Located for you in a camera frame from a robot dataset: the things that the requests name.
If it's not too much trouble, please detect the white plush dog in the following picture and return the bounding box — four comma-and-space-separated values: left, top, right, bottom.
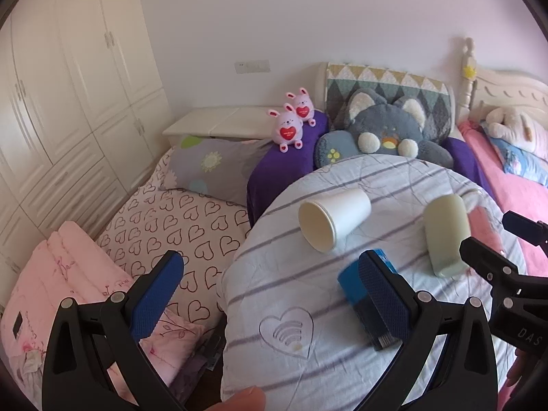
485, 107, 548, 160

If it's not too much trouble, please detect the person's left hand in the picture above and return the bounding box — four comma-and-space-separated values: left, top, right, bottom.
209, 385, 267, 411

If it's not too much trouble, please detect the white paper cup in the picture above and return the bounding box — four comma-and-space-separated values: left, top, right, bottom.
298, 188, 372, 253

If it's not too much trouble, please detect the pink plastic cup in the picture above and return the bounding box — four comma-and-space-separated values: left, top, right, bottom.
468, 206, 504, 254

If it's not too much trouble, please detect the white bedside cabinet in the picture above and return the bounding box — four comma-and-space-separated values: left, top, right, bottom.
162, 106, 285, 146

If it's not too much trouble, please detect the white wardrobe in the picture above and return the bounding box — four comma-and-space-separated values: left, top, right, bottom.
0, 0, 174, 283

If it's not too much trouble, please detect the cream bed headboard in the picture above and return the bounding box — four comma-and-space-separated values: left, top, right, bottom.
456, 38, 548, 126

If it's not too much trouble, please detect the person's right hand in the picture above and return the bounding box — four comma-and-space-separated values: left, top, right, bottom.
507, 347, 534, 389

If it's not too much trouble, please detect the dark grey cloth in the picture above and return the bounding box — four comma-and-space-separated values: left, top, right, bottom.
170, 332, 224, 399

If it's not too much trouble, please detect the grey flower print pillow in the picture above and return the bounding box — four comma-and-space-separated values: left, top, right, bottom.
162, 135, 274, 207

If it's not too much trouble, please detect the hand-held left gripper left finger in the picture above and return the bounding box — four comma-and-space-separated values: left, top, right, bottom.
41, 249, 189, 411

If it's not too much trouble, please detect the pink bed sheet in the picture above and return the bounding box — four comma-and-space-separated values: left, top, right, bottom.
457, 121, 548, 403

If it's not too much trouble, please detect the purple blanket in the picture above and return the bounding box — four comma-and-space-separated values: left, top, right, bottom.
247, 110, 497, 223

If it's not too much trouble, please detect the blue print pillow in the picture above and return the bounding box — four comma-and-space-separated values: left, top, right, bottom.
480, 121, 548, 187

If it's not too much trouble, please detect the pale green plastic cup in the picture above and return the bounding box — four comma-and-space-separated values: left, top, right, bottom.
423, 194, 472, 278

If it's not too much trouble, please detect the grey cat plush cushion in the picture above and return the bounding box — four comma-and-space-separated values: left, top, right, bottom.
314, 88, 454, 170

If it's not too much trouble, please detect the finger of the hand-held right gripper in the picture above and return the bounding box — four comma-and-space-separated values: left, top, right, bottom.
502, 211, 548, 246
459, 236, 528, 292

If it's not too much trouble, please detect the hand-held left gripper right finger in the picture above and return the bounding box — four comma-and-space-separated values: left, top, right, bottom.
355, 249, 499, 411

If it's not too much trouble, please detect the diamond pattern headboard cover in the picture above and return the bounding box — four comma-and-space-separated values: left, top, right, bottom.
315, 62, 455, 143

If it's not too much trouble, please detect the heart print bed sheet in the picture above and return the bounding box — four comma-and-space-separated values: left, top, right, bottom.
95, 148, 252, 330

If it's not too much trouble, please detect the blue cup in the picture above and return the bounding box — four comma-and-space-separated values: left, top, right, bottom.
337, 248, 401, 352

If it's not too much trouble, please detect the pink bunny plush toy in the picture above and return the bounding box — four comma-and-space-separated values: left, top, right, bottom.
286, 87, 318, 127
267, 103, 306, 153

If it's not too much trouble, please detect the pink folded quilt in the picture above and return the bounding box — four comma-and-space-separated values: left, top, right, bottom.
0, 221, 208, 399

